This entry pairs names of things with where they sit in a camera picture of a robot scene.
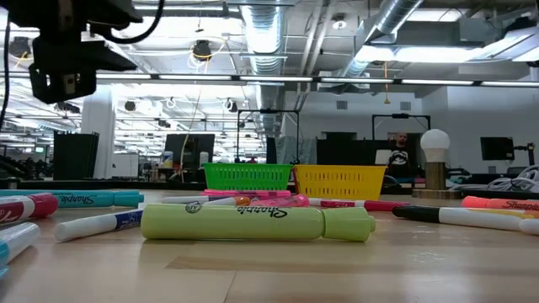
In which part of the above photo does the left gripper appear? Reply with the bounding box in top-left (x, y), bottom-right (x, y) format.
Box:
top-left (28, 35), bottom-right (138, 104)

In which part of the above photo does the blue Sharpie highlighter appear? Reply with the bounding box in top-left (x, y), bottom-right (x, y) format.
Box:
top-left (0, 189), bottom-right (145, 210)

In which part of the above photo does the red Expo marker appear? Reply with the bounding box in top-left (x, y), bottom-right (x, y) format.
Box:
top-left (0, 192), bottom-right (59, 226)

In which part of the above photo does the pink highlighter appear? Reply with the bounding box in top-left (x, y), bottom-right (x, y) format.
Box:
top-left (201, 189), bottom-right (291, 199)
top-left (250, 194), bottom-right (311, 208)

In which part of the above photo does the yellow-green Sharpie highlighter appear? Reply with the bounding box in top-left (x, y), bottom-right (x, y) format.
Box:
top-left (141, 204), bottom-right (376, 243)

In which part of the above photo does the red-cap thin white marker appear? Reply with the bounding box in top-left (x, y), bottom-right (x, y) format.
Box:
top-left (309, 197), bottom-right (412, 212)

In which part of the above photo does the black-cap thin white marker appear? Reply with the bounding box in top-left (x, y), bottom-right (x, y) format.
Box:
top-left (392, 205), bottom-right (523, 232)

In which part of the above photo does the orange Sharpie highlighter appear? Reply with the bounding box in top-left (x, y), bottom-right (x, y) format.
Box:
top-left (461, 195), bottom-right (539, 213)

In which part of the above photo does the yellow-cap thin white marker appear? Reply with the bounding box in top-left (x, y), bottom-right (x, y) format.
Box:
top-left (467, 207), bottom-right (539, 220)

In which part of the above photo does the white column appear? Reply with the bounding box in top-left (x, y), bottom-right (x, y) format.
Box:
top-left (81, 86), bottom-right (115, 180)

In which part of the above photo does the black cabinet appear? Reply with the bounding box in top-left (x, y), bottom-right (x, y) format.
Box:
top-left (53, 131), bottom-right (100, 181)

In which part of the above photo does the dark-blue-cap thin white marker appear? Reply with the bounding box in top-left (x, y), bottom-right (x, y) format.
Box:
top-left (53, 208), bottom-right (145, 243)

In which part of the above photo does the light-blue-cap thin white marker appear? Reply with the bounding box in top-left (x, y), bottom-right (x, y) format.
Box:
top-left (0, 221), bottom-right (41, 279)

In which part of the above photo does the overhead LED light bar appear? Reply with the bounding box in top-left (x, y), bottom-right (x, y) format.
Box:
top-left (0, 70), bottom-right (539, 88)

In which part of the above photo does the green plastic basket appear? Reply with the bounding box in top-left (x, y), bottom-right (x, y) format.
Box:
top-left (203, 162), bottom-right (294, 192)

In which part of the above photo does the black partition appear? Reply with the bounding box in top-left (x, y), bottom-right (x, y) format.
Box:
top-left (316, 132), bottom-right (422, 167)

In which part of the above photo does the yellow plastic basket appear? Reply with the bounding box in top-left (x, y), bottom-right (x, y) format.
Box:
top-left (293, 164), bottom-right (387, 201)

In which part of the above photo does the person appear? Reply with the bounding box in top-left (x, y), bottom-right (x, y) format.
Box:
top-left (386, 132), bottom-right (412, 178)

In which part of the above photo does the bright ceiling light panel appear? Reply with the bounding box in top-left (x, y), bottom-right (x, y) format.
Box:
top-left (355, 44), bottom-right (485, 64)

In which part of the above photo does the white bulb lamp wooden base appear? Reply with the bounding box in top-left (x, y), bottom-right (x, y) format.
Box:
top-left (411, 128), bottom-right (463, 200)

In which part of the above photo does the black mounted monitor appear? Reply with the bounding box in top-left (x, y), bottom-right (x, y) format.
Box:
top-left (480, 136), bottom-right (515, 162)

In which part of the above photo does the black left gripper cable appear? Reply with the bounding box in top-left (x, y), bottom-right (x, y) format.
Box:
top-left (90, 0), bottom-right (166, 45)

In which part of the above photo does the black overhead camera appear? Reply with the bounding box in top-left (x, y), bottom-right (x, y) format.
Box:
top-left (191, 39), bottom-right (214, 62)

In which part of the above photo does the large silver air duct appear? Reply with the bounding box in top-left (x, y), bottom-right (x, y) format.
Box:
top-left (240, 0), bottom-right (288, 111)

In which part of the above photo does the slim silver air duct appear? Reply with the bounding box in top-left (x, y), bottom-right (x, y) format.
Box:
top-left (336, 0), bottom-right (424, 79)

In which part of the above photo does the black frame stand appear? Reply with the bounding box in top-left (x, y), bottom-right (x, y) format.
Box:
top-left (371, 113), bottom-right (431, 142)

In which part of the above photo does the white coiled cable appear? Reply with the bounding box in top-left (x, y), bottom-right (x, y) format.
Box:
top-left (448, 164), bottom-right (539, 193)

